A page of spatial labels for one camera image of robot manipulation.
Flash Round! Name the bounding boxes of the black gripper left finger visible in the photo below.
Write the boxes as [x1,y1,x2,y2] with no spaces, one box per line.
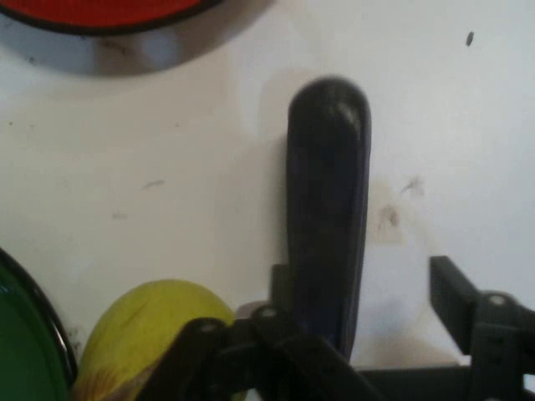
[137,262,378,401]

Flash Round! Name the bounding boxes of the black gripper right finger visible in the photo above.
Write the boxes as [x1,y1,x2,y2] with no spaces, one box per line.
[429,255,535,401]

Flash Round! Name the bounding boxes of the yellow-green toy pear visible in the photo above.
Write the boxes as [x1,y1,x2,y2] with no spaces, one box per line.
[69,278,252,401]

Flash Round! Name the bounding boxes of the dark green round plate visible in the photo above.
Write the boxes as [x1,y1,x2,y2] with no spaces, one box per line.
[0,246,80,401]

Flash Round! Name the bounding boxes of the red round plate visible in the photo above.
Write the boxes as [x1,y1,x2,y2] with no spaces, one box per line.
[0,0,223,36]

